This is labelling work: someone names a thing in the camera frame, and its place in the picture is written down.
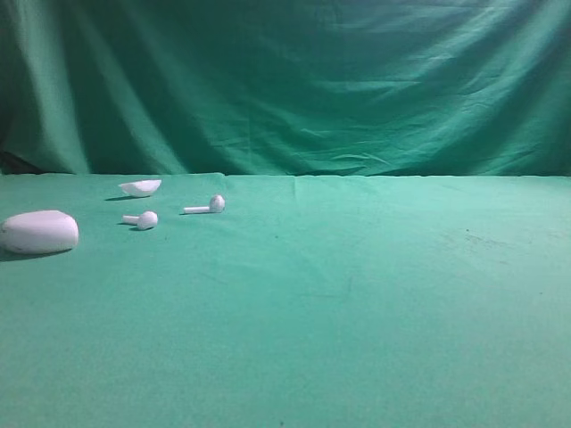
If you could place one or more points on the white earbud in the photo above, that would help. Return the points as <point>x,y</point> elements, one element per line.
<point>145,221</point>
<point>216,205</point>

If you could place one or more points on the white earbud charging case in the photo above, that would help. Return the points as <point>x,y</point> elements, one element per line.
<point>39,232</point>

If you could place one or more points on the green table cloth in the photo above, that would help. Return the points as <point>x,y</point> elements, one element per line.
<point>307,302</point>

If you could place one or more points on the white case lid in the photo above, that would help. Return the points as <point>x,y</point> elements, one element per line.
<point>141,188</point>

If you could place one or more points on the green cloth backdrop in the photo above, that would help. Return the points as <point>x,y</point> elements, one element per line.
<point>365,88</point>

